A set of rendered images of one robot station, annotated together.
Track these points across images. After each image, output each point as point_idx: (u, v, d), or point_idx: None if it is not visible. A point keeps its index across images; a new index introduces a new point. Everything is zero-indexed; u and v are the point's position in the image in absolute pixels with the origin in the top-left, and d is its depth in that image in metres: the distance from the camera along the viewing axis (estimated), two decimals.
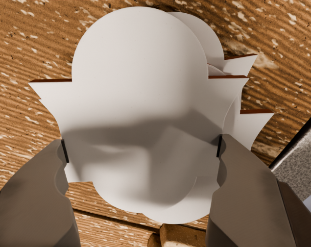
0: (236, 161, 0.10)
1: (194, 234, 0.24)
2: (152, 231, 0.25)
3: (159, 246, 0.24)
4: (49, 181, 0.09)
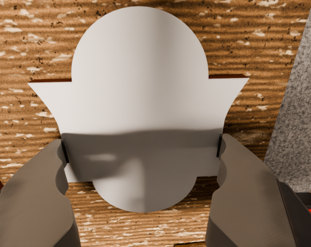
0: (236, 161, 0.10)
1: None
2: None
3: None
4: (49, 181, 0.09)
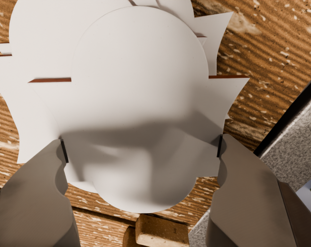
0: (237, 161, 0.10)
1: (174, 227, 0.22)
2: (128, 223, 0.23)
3: (135, 240, 0.22)
4: (49, 181, 0.09)
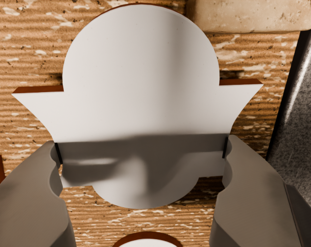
0: (242, 163, 0.10)
1: None
2: None
3: None
4: (43, 183, 0.08)
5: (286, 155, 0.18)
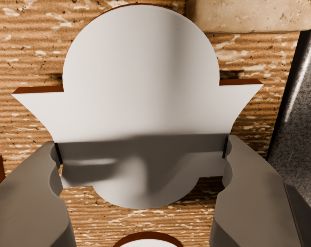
0: (242, 163, 0.10)
1: None
2: None
3: None
4: (43, 183, 0.08)
5: (286, 155, 0.18)
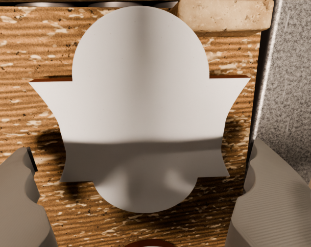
0: (267, 169, 0.09)
1: None
2: (166, 8, 0.13)
3: (189, 2, 0.12)
4: (18, 191, 0.08)
5: None
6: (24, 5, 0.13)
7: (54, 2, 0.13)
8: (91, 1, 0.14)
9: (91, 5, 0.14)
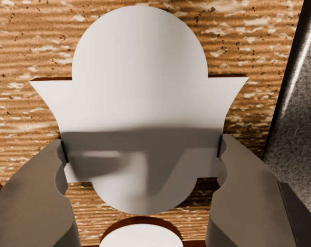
0: (237, 161, 0.10)
1: None
2: None
3: None
4: (49, 181, 0.09)
5: (291, 131, 0.16)
6: None
7: None
8: None
9: None
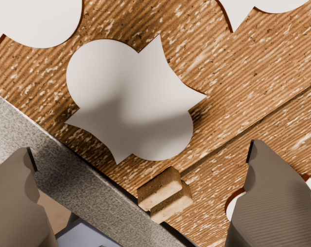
0: (267, 169, 0.09)
1: None
2: (180, 172, 0.25)
3: (176, 185, 0.24)
4: (18, 191, 0.08)
5: (55, 152, 0.25)
6: None
7: None
8: None
9: None
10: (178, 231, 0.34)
